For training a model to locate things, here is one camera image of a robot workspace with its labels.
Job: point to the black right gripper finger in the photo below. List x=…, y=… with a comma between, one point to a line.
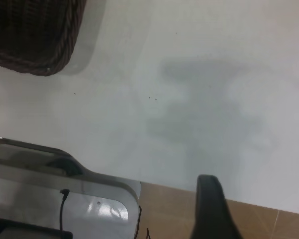
x=209, y=211

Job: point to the dark brown woven basket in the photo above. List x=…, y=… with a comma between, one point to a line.
x=27, y=30

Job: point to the silver robot base platform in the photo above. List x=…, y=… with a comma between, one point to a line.
x=102, y=199

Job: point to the black box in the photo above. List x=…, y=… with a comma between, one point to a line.
x=27, y=230

